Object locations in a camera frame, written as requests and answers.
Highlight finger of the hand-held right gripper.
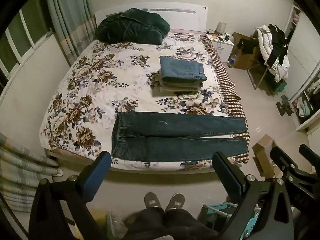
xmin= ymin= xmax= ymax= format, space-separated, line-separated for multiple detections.
xmin=270 ymin=146 xmax=301 ymax=178
xmin=299 ymin=143 xmax=320 ymax=166

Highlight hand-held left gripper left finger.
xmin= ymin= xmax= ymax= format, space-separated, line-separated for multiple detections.
xmin=29 ymin=151 xmax=112 ymax=240

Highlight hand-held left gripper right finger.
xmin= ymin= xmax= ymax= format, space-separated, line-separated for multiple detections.
xmin=212 ymin=151 xmax=293 ymax=240

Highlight dark blue jeans pants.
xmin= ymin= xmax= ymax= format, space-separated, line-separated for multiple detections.
xmin=111 ymin=112 xmax=249 ymax=161

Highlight folded beige pants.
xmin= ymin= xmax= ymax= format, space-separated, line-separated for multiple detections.
xmin=158 ymin=85 xmax=201 ymax=96

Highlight folded olive pants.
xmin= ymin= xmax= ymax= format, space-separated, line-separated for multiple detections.
xmin=160 ymin=78 xmax=204 ymax=89

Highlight small open cardboard box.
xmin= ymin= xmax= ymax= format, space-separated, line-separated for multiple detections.
xmin=252 ymin=134 xmax=283 ymax=178

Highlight teal drying rack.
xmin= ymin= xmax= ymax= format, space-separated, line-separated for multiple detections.
xmin=201 ymin=202 xmax=263 ymax=240

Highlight light teal clothes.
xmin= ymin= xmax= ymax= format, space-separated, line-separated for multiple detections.
xmin=296 ymin=97 xmax=313 ymax=117

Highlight clear plastic bag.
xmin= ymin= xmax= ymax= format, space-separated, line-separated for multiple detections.
xmin=107 ymin=211 xmax=131 ymax=239

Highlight dark slippers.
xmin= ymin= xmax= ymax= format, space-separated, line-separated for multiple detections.
xmin=276 ymin=94 xmax=294 ymax=117

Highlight person's grey right shoe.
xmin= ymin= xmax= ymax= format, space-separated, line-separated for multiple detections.
xmin=164 ymin=193 xmax=186 ymax=212

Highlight person's grey shoe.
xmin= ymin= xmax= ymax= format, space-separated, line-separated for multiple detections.
xmin=164 ymin=193 xmax=186 ymax=212
xmin=144 ymin=192 xmax=163 ymax=209

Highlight person's grey left shoe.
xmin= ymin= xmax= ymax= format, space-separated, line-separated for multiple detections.
xmin=144 ymin=192 xmax=163 ymax=209

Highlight green plastic crate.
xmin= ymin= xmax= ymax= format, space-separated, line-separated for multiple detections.
xmin=265 ymin=77 xmax=287 ymax=96

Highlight grey-green striped curtain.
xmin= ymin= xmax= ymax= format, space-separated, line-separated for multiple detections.
xmin=0 ymin=132 xmax=63 ymax=207
xmin=44 ymin=0 xmax=97 ymax=68

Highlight person's dark-trousered legs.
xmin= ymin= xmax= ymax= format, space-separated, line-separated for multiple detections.
xmin=124 ymin=206 xmax=221 ymax=240

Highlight metal folding chair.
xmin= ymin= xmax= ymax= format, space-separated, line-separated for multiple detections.
xmin=247 ymin=27 xmax=290 ymax=91

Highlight brown checkered bed sheet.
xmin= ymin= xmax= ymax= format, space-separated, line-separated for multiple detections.
xmin=201 ymin=34 xmax=250 ymax=165

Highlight bed with floral cover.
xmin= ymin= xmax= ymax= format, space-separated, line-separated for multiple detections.
xmin=40 ymin=31 xmax=250 ymax=172

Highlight large brown cardboard box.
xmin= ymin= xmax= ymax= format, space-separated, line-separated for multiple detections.
xmin=232 ymin=32 xmax=261 ymax=71

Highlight black white-striped garment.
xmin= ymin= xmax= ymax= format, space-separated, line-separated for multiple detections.
xmin=266 ymin=24 xmax=289 ymax=67

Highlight white puffer jacket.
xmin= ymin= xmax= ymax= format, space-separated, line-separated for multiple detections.
xmin=254 ymin=26 xmax=290 ymax=82

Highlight black cloth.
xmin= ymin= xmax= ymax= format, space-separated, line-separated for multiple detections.
xmin=236 ymin=39 xmax=259 ymax=55

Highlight white nightstand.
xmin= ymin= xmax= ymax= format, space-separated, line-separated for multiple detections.
xmin=205 ymin=31 xmax=234 ymax=63

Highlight dark green quilt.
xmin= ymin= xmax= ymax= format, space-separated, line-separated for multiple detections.
xmin=95 ymin=8 xmax=171 ymax=44

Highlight white-framed window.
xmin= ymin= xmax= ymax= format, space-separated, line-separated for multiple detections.
xmin=0 ymin=0 xmax=55 ymax=87

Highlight white bed headboard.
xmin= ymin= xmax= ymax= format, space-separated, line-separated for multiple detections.
xmin=94 ymin=2 xmax=208 ymax=34

